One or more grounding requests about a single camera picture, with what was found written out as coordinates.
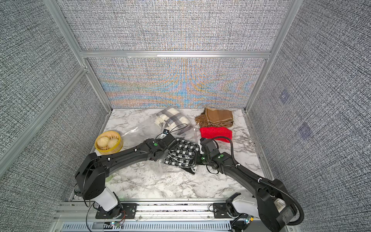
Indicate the brown fringed scarf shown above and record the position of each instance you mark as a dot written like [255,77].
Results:
[212,117]

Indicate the yellow-rimmed bamboo steamer basket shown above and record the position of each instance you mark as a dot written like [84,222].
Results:
[111,134]

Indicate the red knitted scarf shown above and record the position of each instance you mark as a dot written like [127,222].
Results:
[223,134]

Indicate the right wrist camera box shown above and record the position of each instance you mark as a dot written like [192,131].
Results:
[209,147]

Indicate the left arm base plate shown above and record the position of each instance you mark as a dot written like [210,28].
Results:
[122,210]

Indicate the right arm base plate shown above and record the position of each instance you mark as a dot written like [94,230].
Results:
[220,210]

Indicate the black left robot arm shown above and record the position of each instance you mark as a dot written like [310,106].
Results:
[94,170]

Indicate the black white knitted scarf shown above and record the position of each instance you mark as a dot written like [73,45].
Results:
[184,156]

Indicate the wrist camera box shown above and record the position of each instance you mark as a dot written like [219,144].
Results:
[167,140]
[209,147]

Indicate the right white steamed bun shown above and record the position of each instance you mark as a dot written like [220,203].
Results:
[112,143]

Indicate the white steamed bun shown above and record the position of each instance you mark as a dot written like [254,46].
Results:
[102,142]
[112,143]

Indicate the aluminium front rail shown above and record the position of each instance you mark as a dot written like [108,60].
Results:
[147,210]

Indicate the left white steamed bun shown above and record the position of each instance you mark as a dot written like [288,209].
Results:
[102,142]

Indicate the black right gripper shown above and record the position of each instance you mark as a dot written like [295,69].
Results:
[197,158]

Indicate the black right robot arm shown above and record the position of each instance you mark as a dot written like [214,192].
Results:
[275,207]

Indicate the cream grey plaid scarf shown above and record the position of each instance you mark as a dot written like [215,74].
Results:
[173,120]

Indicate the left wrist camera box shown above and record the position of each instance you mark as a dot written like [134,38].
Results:
[167,140]

